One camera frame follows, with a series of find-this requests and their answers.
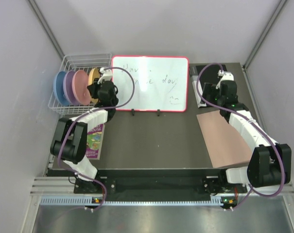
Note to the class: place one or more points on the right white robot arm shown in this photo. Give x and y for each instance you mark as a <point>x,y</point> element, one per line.
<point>270,162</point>

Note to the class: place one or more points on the red-framed whiteboard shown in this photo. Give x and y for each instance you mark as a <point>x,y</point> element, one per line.
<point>151,83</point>

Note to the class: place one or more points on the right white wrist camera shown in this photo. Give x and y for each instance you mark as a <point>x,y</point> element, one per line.
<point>224,76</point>

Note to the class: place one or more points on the purple treehouse book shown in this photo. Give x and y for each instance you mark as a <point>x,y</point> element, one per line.
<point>94,142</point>

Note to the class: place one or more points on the pink board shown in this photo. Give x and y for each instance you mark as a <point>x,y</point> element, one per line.
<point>225,145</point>

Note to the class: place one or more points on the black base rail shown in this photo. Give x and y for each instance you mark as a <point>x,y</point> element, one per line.
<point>161,185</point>

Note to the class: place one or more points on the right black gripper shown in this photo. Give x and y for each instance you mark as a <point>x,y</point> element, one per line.
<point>210,89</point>

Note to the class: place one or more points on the purple plate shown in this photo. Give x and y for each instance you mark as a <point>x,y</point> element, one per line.
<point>68,90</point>

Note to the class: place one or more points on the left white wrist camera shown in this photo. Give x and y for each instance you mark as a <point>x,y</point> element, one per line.
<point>105,75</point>

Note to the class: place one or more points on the pink plate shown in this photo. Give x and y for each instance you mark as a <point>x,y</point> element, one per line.
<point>79,86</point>

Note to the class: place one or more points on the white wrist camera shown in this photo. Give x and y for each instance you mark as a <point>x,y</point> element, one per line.
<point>105,75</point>
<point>224,76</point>

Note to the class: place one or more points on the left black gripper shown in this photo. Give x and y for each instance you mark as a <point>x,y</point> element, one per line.
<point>93,89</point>

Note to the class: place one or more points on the white box under folder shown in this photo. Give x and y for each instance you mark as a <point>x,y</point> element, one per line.
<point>200,103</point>

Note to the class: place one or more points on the grey slotted cable duct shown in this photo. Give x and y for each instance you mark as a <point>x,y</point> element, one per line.
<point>91,201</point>

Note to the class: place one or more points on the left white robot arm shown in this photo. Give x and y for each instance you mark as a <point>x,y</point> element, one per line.
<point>70,136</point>

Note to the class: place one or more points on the black folder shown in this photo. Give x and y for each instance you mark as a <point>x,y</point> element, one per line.
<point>210,75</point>

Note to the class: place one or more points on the yellow plate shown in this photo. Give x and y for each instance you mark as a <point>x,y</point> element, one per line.
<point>93,77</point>

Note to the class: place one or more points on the blue plate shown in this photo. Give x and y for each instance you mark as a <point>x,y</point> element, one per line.
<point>58,89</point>

